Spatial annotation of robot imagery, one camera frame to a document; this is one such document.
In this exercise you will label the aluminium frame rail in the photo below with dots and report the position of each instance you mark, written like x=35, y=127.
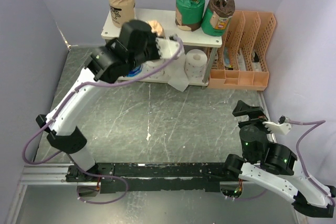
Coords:
x=44, y=174

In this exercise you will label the blue Tempo roll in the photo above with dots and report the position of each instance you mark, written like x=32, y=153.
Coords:
x=136, y=71

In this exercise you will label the white roll pink dots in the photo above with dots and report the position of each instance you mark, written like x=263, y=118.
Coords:
x=195, y=63
x=150, y=66

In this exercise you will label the green brown roll orange label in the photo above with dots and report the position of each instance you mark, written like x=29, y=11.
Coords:
x=217, y=17

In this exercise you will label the plain white toilet roll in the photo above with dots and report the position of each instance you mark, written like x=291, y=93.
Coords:
x=177, y=77

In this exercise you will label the beige roll cloud print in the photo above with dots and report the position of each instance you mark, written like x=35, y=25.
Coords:
x=156, y=28

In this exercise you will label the beige roll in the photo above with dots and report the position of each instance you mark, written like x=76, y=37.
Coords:
x=122, y=11

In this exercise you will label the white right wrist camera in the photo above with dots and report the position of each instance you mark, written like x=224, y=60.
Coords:
x=283, y=126

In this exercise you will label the white two-tier shelf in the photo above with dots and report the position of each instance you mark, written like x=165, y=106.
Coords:
x=189, y=38

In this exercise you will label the orange plastic file organizer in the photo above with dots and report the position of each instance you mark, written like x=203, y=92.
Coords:
x=240, y=62

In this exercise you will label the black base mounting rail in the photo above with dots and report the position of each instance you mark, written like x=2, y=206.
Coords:
x=209, y=177

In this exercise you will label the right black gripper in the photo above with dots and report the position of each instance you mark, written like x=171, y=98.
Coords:
x=256, y=114

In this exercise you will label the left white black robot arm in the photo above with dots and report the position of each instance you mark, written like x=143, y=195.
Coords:
x=135, y=45

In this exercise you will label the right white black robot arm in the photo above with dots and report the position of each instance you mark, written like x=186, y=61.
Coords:
x=275, y=166

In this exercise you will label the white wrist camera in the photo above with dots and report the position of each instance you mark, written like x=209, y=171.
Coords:
x=168, y=48
x=283, y=126

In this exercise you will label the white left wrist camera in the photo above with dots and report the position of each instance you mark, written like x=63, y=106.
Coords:
x=168, y=48

